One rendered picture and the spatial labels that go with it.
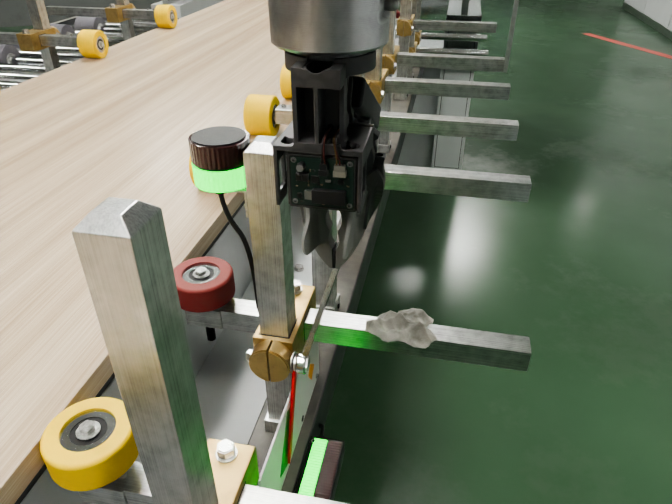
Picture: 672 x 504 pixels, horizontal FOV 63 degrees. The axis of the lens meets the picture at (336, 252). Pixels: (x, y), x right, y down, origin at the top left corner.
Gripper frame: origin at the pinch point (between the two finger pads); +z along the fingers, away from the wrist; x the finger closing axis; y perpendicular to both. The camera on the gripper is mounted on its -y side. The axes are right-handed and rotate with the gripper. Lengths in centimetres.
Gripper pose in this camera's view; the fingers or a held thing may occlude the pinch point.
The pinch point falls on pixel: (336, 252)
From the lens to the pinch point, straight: 54.7
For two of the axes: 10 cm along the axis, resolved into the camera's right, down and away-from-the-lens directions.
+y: -2.0, 5.3, -8.2
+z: 0.0, 8.4, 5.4
